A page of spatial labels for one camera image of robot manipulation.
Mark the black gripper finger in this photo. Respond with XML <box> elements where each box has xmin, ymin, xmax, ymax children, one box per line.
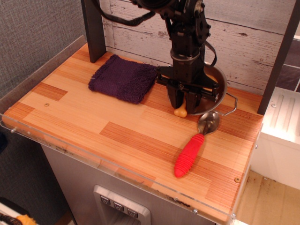
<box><xmin>186</xmin><ymin>92</ymin><xmax>202</xmax><ymax>114</ymax></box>
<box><xmin>167</xmin><ymin>84</ymin><xmax>184</xmax><ymax>109</ymax></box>

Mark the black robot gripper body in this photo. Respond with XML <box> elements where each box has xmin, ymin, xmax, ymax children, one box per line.
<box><xmin>155</xmin><ymin>57</ymin><xmax>218</xmax><ymax>94</ymax></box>

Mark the small steel bowl with handles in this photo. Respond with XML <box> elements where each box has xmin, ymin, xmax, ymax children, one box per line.
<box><xmin>186</xmin><ymin>66</ymin><xmax>238</xmax><ymax>116</ymax></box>

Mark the yellow toy chicken leg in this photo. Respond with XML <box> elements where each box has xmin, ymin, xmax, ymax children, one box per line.
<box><xmin>173</xmin><ymin>72</ymin><xmax>218</xmax><ymax>118</ymax></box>

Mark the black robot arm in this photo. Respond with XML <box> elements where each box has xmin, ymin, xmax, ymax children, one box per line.
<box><xmin>132</xmin><ymin>0</ymin><xmax>219</xmax><ymax>114</ymax></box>

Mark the purple knitted towel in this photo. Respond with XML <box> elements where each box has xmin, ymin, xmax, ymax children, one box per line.
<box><xmin>89</xmin><ymin>54</ymin><xmax>157</xmax><ymax>104</ymax></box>

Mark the white toy sink unit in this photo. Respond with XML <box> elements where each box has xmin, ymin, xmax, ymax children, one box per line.
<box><xmin>250</xmin><ymin>87</ymin><xmax>300</xmax><ymax>189</ymax></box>

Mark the silver dispenser button panel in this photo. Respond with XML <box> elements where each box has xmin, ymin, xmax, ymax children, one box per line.
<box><xmin>93</xmin><ymin>185</ymin><xmax>151</xmax><ymax>225</ymax></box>

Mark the clear acrylic edge guard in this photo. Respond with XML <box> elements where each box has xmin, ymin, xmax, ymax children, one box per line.
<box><xmin>0</xmin><ymin>37</ymin><xmax>263</xmax><ymax>225</ymax></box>

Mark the orange fuzzy object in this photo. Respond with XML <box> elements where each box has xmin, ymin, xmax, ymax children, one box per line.
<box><xmin>16</xmin><ymin>215</ymin><xmax>37</xmax><ymax>225</ymax></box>

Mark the red handled metal spoon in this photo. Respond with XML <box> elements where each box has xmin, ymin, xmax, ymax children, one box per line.
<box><xmin>174</xmin><ymin>111</ymin><xmax>220</xmax><ymax>178</ymax></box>

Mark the black braided cable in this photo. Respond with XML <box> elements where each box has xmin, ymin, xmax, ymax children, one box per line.
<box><xmin>90</xmin><ymin>0</ymin><xmax>157</xmax><ymax>27</ymax></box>

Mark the dark grey right post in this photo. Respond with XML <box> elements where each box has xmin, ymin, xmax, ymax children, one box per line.
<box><xmin>257</xmin><ymin>0</ymin><xmax>300</xmax><ymax>115</ymax></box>

